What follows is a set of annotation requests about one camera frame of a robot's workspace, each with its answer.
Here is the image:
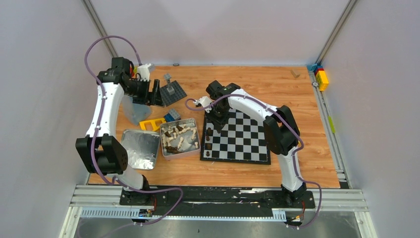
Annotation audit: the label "pink tin box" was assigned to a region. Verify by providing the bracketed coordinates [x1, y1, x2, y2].
[159, 118, 201, 161]

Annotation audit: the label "aluminium frame rail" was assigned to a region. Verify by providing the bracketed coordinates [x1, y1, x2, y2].
[60, 184, 377, 238]

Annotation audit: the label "folding chess board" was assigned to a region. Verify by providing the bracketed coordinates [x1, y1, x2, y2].
[200, 109, 271, 165]

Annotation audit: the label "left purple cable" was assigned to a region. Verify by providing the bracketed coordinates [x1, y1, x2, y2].
[84, 35, 184, 227]

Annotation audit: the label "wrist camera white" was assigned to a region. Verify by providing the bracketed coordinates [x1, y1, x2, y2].
[194, 96, 213, 110]
[136, 63, 155, 81]

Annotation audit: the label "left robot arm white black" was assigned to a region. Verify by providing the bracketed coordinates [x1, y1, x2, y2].
[75, 57, 164, 205]

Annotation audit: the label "stacked coloured bricks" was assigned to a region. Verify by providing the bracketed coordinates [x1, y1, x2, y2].
[306, 64, 329, 92]

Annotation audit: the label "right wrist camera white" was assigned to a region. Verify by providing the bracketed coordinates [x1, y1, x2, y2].
[194, 96, 213, 110]

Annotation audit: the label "silver tin lid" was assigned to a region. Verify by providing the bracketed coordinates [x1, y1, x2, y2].
[121, 129, 160, 171]

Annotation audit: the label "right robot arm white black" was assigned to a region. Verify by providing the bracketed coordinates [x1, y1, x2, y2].
[199, 80, 307, 207]

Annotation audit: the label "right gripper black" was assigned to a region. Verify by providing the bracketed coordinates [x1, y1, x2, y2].
[205, 104, 231, 131]

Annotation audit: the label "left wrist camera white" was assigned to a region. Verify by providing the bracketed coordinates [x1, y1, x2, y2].
[136, 63, 155, 81]

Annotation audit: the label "grey lego baseplate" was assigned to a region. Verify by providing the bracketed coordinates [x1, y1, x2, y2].
[160, 73, 187, 107]

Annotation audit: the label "small wooden block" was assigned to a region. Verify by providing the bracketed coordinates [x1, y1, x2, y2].
[290, 69, 301, 78]

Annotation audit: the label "blue lego brick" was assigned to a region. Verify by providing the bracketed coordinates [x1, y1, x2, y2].
[163, 109, 181, 122]

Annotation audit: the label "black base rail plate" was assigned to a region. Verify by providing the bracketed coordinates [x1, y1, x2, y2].
[119, 186, 315, 217]

